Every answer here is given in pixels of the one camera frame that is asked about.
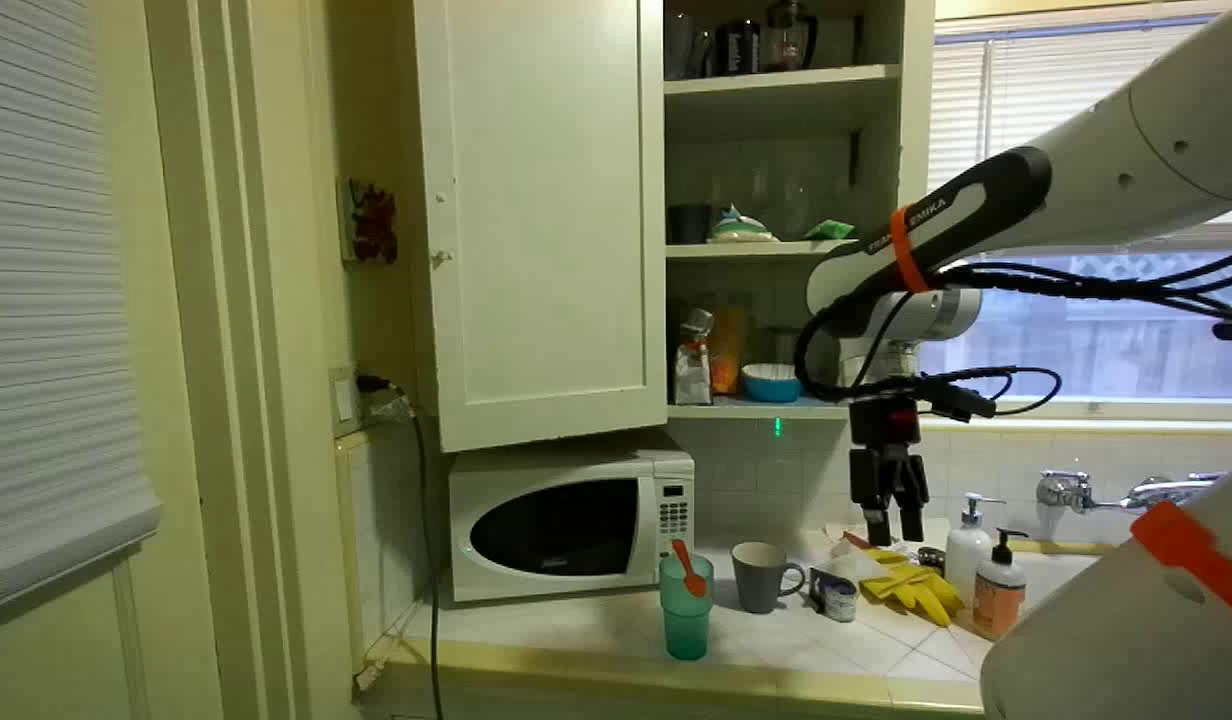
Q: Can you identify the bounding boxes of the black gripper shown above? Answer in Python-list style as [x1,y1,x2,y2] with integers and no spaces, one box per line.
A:
[847,392,930,549]

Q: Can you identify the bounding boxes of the orange spoon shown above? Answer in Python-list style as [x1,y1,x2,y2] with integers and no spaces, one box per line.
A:
[666,534,711,598]

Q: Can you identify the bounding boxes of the teal plastic cup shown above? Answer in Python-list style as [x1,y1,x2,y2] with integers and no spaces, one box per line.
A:
[654,551,714,662]

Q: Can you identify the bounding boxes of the white pump soap bottle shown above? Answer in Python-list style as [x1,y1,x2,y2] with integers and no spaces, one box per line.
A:
[945,488,998,602]

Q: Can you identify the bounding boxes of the yellow cloth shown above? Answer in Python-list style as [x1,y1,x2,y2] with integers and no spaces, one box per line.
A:
[855,542,968,630]

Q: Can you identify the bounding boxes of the black pump soap bottle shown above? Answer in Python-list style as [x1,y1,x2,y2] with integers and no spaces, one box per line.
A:
[968,523,1031,643]

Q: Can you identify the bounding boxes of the gray ceramic mug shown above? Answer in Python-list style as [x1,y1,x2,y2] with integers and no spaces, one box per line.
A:
[727,534,809,615]

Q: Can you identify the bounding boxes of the blue bowl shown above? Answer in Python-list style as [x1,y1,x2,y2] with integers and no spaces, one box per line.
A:
[741,359,809,408]

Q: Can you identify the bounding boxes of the chrome sink faucet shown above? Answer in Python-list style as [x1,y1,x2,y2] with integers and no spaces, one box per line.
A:
[1031,462,1229,549]

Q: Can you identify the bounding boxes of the orange bottle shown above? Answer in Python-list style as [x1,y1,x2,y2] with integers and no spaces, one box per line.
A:
[708,303,753,400]

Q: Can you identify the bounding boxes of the green white dish stack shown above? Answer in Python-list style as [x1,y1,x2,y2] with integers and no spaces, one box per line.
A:
[708,203,784,247]

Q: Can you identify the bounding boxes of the white microwave oven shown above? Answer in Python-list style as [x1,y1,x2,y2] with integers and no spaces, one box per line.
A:
[445,445,700,607]

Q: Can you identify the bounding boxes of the white window blind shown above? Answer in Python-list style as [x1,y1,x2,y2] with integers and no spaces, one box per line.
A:
[926,7,1232,230]

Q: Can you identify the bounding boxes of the white cabinet door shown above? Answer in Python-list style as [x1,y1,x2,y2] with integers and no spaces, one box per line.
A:
[413,0,673,456]

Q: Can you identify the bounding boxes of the dark glass pitcher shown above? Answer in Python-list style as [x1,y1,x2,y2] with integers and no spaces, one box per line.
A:
[757,0,820,70]

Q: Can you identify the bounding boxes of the dark glass jar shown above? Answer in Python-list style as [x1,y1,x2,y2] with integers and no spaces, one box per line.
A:
[664,7,708,81]
[711,17,763,76]

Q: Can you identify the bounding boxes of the cream room door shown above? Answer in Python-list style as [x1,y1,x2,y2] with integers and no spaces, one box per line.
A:
[0,0,231,720]

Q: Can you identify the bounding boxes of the white door blind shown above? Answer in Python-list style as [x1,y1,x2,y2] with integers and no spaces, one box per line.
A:
[0,0,162,625]

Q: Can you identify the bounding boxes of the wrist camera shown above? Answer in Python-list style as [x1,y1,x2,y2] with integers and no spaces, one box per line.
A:
[922,379,993,422]

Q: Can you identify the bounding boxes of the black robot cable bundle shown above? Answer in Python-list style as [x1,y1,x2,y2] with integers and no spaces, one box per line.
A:
[786,237,1232,433]

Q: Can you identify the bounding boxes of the white wall cabinet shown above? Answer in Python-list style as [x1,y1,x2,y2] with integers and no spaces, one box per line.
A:
[323,0,939,433]

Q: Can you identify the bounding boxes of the black power cord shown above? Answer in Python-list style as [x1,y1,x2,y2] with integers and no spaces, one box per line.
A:
[407,412,450,720]

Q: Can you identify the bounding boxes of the wall outlet with plug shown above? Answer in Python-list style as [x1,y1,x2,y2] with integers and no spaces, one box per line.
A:
[331,367,416,441]

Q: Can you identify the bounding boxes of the red wall decoration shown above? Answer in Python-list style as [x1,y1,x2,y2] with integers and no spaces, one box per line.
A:
[342,175,404,266]

